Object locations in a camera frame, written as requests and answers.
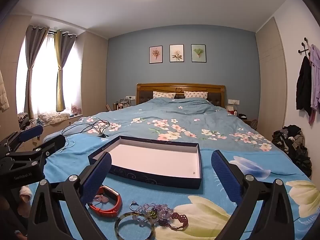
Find patterned white pillow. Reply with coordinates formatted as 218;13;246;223
184;91;208;99
153;91;177;99

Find mottled brown bangle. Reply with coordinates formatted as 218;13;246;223
114;211;155;240

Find orange smart watch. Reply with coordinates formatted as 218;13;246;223
87;185;122;217

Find person's left hand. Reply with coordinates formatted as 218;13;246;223
19;186;32;218

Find white sheer curtain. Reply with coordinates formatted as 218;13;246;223
17;34;83;120

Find green leaf framed picture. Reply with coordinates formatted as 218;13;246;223
191;44;207;63

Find pink flower framed picture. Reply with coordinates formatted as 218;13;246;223
149;46;163;64

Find lilac jacket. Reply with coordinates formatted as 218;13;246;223
308;44;320;126

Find black wall coat rack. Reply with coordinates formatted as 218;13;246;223
299;37;316;55

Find black jacket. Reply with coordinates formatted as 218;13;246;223
296;56;313;117

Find wooden bed headboard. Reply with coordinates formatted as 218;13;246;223
136;83;227;108

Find dark blue shallow box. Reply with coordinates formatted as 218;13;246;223
88;135;202;190

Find clear bead bracelet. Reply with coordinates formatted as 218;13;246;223
136;204;175;227

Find floral grey-blue duvet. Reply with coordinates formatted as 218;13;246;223
44;97;283;155

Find grey and yellow curtain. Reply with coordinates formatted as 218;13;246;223
54;29;77;112

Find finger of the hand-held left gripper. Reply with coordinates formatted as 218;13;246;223
0;124;43;153
7;134;66;173

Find white earphones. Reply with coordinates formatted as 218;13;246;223
59;136;76;152

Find white quilted jacket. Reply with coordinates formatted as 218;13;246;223
0;70;10;113

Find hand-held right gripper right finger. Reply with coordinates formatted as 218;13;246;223
211;150;295;240

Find dark patterned clothes heap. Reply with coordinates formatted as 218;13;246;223
17;112;34;131

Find white flower framed picture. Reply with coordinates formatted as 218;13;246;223
169;44;184;62

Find beige wardrobe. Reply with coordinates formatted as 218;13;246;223
255;17;287;132
74;31;110;117

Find bright blue flower blanket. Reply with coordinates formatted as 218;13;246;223
25;132;320;240

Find wooden nightstand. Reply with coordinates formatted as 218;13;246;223
244;119;258;131

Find bedside clutter of bottles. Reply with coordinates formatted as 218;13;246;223
106;97;135;111

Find dark clothes pile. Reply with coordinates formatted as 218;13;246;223
272;124;312;178

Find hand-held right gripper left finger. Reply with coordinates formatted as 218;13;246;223
27;152;112;240

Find crumpled bedding pile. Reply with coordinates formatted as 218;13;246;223
38;112;71;125

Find black cables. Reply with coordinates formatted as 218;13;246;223
61;119;111;138

